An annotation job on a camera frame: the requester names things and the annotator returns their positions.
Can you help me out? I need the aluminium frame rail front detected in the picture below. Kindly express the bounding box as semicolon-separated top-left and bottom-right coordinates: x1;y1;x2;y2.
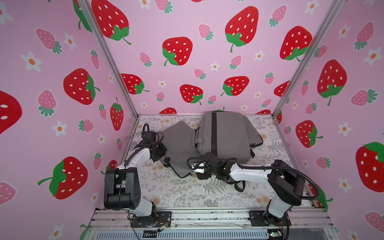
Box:
84;208;341;240

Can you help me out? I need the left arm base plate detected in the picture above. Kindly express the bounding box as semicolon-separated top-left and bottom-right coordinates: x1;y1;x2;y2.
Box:
131;211;172;228

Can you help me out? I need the grey zippered laptop sleeve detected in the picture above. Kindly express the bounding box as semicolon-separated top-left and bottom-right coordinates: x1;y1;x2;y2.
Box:
162;121;212;179

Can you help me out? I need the left rear aluminium post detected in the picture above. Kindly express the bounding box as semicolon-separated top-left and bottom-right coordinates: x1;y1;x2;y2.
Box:
79;0;139;120

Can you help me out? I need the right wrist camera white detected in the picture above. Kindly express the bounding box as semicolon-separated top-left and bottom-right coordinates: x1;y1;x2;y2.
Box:
193;165;205;174

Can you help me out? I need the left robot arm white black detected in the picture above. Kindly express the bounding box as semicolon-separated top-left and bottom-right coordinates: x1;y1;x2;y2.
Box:
104;143;167;219

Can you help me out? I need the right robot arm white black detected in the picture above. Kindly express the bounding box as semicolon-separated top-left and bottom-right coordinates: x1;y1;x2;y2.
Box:
187;157;321;219

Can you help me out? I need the aluminium post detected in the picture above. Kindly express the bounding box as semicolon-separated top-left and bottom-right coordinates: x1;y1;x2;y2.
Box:
272;0;346;120
79;0;139;120

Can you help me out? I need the right rear aluminium post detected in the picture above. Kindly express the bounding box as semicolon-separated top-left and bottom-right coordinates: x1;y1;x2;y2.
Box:
272;0;346;120

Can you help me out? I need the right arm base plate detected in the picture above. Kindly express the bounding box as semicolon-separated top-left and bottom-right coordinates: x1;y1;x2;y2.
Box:
248;211;291;227

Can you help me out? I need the grey laptop bag black strap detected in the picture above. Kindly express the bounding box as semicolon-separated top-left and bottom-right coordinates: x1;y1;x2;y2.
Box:
193;110;265;193

